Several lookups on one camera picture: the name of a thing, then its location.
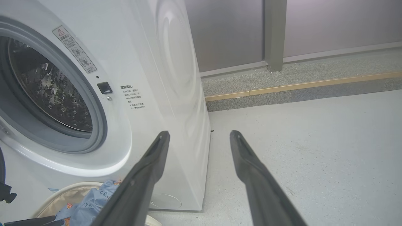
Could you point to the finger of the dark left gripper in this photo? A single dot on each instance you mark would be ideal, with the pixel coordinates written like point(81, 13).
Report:
point(34, 221)

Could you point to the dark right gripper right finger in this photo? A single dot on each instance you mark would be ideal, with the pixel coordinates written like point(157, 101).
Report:
point(263, 188)

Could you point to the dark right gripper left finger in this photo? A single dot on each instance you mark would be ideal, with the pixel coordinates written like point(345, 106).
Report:
point(138, 185)

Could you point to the blue cartoon print garment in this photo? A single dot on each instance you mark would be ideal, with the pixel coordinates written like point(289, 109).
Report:
point(95, 204)
point(64, 213)

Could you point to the white front-load washing machine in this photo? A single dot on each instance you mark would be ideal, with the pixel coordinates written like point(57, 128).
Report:
point(150, 78)

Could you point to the stainless steel washing machine drum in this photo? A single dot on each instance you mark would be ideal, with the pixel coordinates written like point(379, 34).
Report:
point(53, 91)

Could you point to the round drain filter cover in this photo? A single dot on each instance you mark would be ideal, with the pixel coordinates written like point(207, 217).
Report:
point(166, 201)

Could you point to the blue energy label sticker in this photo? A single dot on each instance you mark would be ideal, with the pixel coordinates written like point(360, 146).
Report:
point(53, 190)

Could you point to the cream canvas laundry basket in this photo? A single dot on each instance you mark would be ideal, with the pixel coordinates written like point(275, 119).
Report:
point(67, 194)

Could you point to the brass floor edge strip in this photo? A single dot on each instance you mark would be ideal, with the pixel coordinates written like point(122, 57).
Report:
point(282, 88)

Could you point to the red triangle warning sticker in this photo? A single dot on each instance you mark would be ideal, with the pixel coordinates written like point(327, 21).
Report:
point(74, 49)

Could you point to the grey wall pillar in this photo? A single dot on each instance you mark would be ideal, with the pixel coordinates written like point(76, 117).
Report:
point(275, 34)

